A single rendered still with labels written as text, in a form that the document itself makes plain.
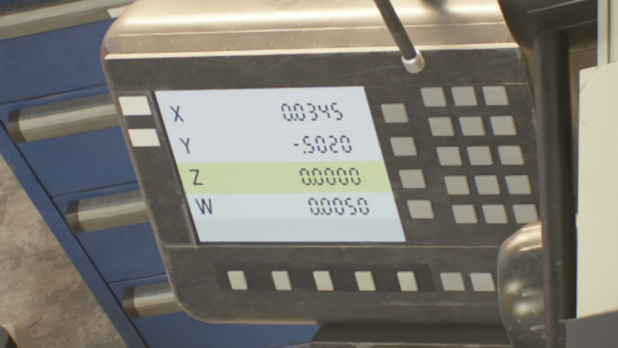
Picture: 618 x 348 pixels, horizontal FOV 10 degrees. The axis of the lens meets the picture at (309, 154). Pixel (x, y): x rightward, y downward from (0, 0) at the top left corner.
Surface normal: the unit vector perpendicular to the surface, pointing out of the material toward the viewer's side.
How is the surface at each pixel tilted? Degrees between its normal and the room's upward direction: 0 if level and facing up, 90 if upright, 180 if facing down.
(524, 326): 60
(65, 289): 0
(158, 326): 90
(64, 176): 90
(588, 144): 0
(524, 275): 20
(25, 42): 90
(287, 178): 71
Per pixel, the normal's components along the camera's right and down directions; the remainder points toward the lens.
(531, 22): -0.13, 0.59
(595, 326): -0.36, -0.65
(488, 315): -0.32, 0.73
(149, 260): -0.11, 0.75
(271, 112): -0.40, 0.50
